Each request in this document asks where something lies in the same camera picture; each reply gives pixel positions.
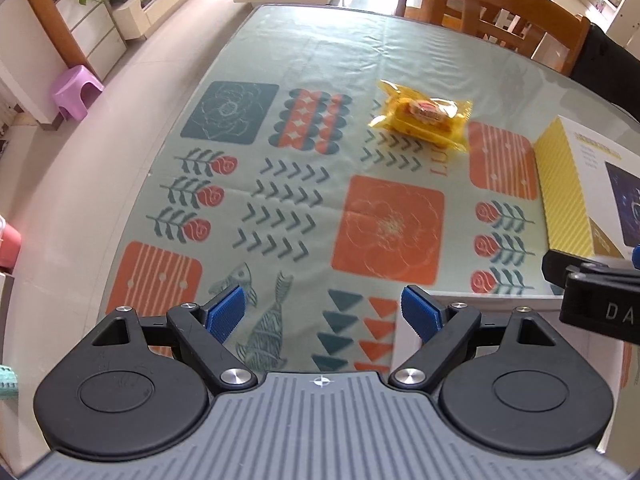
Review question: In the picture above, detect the white yellow tablet box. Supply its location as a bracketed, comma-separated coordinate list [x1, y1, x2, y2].
[534, 116, 639, 266]

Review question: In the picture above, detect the yellow snack packet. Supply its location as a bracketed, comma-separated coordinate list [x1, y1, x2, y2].
[369, 80, 473, 153]

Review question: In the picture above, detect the patterned green tablecloth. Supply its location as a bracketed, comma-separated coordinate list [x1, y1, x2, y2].
[102, 6, 639, 373]

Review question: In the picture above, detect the wooden chair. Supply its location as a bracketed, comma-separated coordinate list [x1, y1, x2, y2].
[396, 0, 590, 76]

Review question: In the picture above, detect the purple plastic stool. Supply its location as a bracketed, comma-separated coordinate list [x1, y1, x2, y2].
[51, 65, 104, 122]

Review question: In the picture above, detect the white low cabinet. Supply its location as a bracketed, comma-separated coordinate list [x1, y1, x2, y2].
[55, 0, 186, 80]

